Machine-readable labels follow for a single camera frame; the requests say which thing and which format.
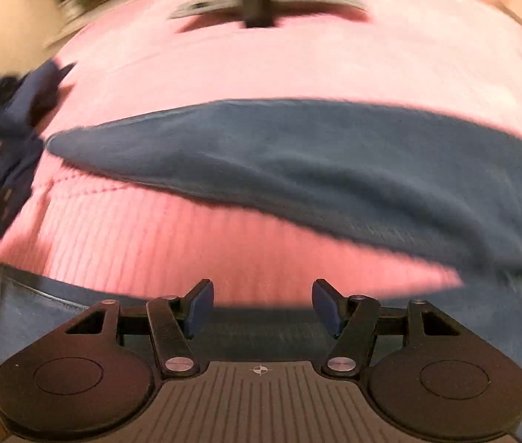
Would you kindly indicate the pink ribbed fleece blanket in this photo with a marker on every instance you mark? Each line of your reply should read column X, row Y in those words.
column 242, row 69

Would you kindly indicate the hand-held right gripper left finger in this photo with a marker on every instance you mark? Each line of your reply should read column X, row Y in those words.
column 198, row 309

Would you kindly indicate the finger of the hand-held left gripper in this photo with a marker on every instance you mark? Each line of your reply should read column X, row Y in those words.
column 41, row 87
column 16, row 170

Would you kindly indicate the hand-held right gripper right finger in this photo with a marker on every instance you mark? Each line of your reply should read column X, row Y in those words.
column 328, row 309

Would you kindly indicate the blue denim jeans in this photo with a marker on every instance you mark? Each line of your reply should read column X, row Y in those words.
column 288, row 157

